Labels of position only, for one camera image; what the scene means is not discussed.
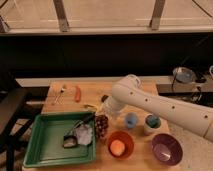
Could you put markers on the dark grape bunch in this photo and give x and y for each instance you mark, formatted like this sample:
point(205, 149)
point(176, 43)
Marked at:
point(101, 126)

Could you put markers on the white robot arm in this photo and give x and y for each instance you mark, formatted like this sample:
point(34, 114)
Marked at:
point(195, 118)

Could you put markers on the orange bowl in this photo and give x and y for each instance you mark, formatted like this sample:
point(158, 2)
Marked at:
point(126, 139)

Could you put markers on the purple bowl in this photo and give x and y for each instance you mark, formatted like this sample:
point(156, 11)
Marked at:
point(167, 149)

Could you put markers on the black rectangular block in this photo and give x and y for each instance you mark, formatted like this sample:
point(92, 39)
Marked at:
point(104, 98)

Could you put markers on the yellow banana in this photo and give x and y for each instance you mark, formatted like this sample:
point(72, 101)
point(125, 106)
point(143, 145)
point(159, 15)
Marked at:
point(92, 107)

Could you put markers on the orange carrot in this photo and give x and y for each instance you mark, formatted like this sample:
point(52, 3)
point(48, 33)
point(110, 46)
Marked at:
point(77, 94)

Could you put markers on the blue cup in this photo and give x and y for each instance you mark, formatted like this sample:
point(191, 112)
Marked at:
point(130, 120)

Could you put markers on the white crumpled plastic bag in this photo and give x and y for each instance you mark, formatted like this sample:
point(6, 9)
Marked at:
point(84, 134)

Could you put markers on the white cup with teal object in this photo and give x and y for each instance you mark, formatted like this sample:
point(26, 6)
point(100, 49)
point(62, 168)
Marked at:
point(152, 122)

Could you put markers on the yellow peach fruit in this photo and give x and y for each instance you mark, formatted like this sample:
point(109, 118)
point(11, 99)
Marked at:
point(117, 147)

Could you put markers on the black measuring scoop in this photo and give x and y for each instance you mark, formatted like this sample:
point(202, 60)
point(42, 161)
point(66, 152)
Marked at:
point(70, 139)

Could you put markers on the metal pan in background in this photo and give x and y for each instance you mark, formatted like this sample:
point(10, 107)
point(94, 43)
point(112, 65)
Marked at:
point(184, 75)

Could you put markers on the green plastic tray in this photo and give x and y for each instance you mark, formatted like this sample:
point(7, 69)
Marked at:
point(45, 146)

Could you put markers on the black side table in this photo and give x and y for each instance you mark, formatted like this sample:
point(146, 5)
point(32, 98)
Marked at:
point(13, 107)

